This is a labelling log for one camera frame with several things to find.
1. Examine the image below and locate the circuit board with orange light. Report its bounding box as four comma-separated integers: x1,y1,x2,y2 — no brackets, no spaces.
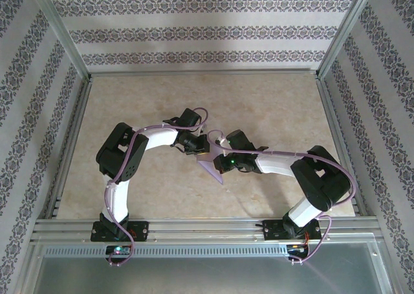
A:
287,243,310,254

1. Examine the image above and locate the grey metal panel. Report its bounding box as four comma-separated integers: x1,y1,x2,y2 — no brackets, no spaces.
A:
24,242,395,294

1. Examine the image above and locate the circuit board with green light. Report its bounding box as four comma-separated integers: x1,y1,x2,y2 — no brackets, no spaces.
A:
105,245,132,256

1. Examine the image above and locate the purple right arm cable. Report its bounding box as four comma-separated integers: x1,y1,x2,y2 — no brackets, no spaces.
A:
208,130,356,264

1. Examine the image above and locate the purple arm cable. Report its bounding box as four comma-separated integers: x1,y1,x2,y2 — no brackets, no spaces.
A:
105,107,210,268
208,130,356,264

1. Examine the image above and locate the aluminium table edge rail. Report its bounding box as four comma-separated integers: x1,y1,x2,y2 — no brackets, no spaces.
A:
41,76,94,220
315,75,369,217
87,67,321,78

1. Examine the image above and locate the aluminium mounting rail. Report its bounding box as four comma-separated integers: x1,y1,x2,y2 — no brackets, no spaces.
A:
30,218,379,243

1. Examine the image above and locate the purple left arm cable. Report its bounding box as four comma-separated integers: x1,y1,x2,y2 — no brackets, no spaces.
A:
105,107,210,268

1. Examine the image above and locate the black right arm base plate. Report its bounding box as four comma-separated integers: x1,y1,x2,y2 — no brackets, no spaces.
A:
263,219,321,242

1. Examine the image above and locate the grey slotted cable duct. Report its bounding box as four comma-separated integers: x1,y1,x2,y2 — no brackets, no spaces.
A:
43,244,289,258

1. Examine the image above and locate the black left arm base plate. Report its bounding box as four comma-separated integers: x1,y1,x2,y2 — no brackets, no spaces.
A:
90,220,149,242

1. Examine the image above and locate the aluminium frame post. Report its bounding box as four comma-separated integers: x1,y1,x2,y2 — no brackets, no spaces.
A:
27,0,93,81
315,0,379,80

